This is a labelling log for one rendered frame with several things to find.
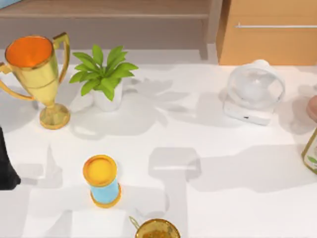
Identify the blue can with gold lid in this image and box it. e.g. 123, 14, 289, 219
82, 155, 122, 209

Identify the wooden cupboard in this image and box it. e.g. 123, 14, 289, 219
215, 0, 317, 66

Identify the open wooden shelf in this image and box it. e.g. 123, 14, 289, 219
0, 0, 223, 60

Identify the small gold trophy cup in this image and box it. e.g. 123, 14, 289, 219
128, 216, 181, 238

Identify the large gold trophy cup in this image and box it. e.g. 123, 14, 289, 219
0, 32, 71, 130

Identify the yellow-green bottle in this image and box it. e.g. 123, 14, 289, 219
301, 127, 317, 176

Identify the long metal handle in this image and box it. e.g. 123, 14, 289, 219
235, 22, 317, 29

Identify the pink rounded object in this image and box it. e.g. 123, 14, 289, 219
308, 95, 317, 117

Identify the green plant in white pot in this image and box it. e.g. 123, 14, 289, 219
68, 45, 139, 112

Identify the white desk fan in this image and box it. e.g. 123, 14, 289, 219
222, 59, 285, 126

